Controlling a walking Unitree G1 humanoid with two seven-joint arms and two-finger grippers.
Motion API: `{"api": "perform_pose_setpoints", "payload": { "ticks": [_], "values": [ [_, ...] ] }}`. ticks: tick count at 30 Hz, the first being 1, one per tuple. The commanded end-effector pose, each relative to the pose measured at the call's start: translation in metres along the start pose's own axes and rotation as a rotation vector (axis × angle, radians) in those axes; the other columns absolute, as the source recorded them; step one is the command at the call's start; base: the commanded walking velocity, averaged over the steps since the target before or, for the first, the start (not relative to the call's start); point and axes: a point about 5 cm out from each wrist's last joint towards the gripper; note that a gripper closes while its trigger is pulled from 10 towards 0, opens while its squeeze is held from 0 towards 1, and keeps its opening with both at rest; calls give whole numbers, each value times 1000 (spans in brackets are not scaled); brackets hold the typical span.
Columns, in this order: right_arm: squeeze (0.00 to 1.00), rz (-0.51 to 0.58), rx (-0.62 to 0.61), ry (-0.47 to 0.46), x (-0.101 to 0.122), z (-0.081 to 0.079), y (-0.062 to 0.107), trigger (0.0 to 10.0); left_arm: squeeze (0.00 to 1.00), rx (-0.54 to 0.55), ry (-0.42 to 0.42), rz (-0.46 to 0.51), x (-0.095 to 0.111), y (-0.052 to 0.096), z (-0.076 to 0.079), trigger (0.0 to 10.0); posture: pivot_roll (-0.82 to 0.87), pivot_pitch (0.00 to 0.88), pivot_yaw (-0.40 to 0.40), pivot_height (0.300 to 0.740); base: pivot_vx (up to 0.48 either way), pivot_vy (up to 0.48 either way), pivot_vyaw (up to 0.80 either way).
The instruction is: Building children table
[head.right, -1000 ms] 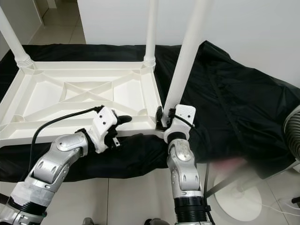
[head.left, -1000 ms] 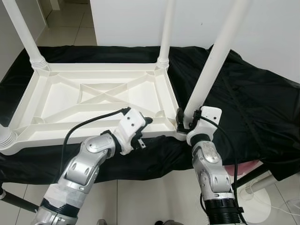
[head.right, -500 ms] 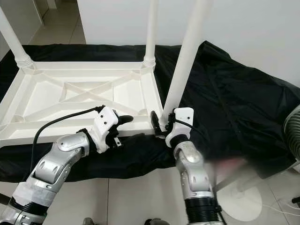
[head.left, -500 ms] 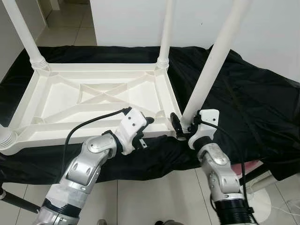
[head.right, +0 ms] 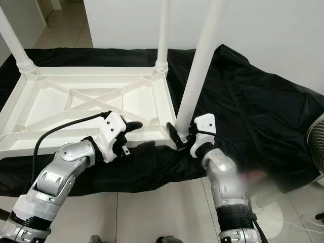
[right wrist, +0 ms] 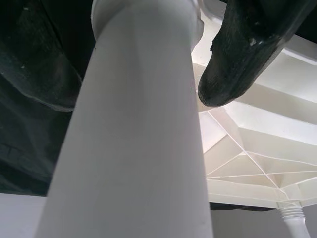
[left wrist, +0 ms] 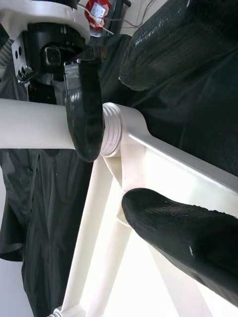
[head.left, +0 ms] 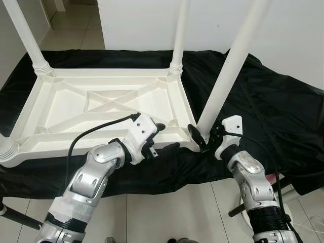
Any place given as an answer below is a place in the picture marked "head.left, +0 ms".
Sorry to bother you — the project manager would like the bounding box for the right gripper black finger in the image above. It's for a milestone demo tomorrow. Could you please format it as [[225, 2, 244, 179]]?
[[187, 124, 209, 150]]

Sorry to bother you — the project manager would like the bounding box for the white plastic table leg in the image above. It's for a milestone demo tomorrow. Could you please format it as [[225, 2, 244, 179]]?
[[196, 0, 271, 138], [170, 0, 190, 75], [0, 133, 20, 163], [3, 0, 53, 76]]

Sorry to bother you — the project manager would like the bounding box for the white plastic table top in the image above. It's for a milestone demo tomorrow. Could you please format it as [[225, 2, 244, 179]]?
[[0, 66, 203, 168]]

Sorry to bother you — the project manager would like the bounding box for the black nylon cloth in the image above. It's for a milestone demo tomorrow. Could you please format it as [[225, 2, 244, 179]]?
[[0, 49, 324, 200]]

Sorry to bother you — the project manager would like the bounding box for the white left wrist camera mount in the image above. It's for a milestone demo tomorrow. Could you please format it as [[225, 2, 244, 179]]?
[[121, 114, 158, 163]]

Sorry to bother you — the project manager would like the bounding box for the black metal frame bar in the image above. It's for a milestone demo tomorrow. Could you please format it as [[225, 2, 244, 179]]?
[[0, 205, 44, 229], [228, 200, 254, 217]]

